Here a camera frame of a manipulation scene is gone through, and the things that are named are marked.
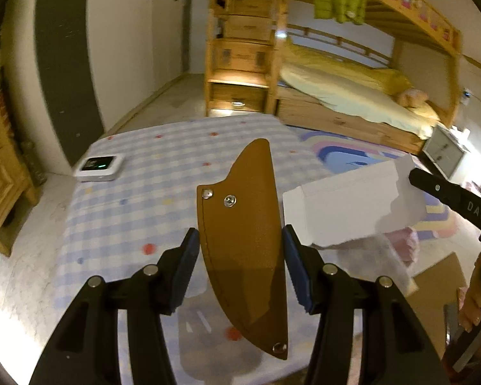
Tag plush toy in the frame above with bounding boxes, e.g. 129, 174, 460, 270
397, 88, 429, 107

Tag white electronic device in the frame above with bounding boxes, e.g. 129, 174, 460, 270
73, 153, 125, 182

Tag checked tablecloth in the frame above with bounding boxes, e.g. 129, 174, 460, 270
54, 114, 369, 385

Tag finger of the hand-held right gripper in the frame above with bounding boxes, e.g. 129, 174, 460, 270
409, 167, 481, 225

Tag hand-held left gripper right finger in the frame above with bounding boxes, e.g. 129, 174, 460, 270
281, 225, 451, 385

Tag yellow bedding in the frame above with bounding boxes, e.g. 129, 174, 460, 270
278, 42, 441, 139

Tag clear crinkled plastic wrap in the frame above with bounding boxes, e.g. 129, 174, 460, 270
337, 230, 419, 295

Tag white cardboard box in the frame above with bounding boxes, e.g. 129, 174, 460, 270
283, 156, 427, 249

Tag wooden bunk bed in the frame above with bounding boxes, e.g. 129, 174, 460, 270
274, 0, 463, 155

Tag brown leather knife sheath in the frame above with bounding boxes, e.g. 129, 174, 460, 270
196, 138, 289, 361

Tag white wardrobe with black panel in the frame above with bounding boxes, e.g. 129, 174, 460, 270
34, 0, 193, 177

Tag pink pouf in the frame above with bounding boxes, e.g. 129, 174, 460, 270
385, 227, 421, 267

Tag wooden cabinet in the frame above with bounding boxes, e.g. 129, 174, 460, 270
0, 28, 38, 257

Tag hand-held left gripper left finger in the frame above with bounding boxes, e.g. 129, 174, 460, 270
29, 228, 201, 385

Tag pastel rug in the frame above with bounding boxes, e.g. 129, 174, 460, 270
292, 126, 460, 245

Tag white nightstand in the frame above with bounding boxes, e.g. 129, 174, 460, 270
422, 125, 471, 181

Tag wooden stair drawers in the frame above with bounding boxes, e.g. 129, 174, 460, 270
204, 0, 283, 118

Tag person's right hand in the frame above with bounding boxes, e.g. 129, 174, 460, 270
458, 251, 481, 333

